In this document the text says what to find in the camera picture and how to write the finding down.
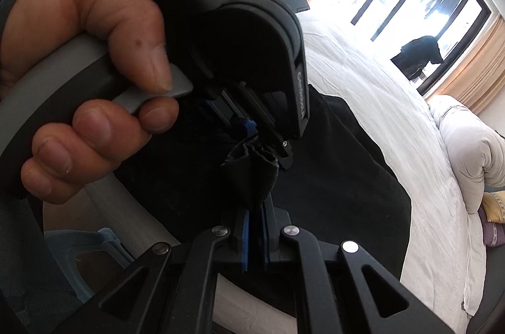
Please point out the black garment by window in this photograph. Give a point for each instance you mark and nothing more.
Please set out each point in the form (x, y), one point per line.
(418, 50)

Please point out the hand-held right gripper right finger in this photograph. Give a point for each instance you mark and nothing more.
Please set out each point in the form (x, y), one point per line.
(265, 243)

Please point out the blue plastic stool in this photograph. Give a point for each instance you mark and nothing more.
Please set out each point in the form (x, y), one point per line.
(79, 239)

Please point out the beige curtain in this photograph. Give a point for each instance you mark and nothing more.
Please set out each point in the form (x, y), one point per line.
(469, 70)

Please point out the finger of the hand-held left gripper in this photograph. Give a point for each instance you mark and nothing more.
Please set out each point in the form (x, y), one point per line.
(247, 126)
(285, 152)

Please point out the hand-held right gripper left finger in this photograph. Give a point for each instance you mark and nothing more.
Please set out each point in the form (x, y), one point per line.
(244, 243)

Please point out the black pants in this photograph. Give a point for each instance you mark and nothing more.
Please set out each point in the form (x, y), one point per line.
(335, 180)

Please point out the white rolled duvet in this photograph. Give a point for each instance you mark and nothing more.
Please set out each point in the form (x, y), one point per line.
(469, 148)

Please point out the yellow pillow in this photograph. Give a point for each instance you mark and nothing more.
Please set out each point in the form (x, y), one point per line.
(495, 206)

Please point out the bed with white sheet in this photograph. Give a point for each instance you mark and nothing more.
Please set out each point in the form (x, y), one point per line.
(394, 121)

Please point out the person's left hand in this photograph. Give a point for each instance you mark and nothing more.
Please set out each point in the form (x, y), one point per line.
(79, 3)

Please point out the purple pillow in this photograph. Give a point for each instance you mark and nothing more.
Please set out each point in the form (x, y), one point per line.
(495, 233)

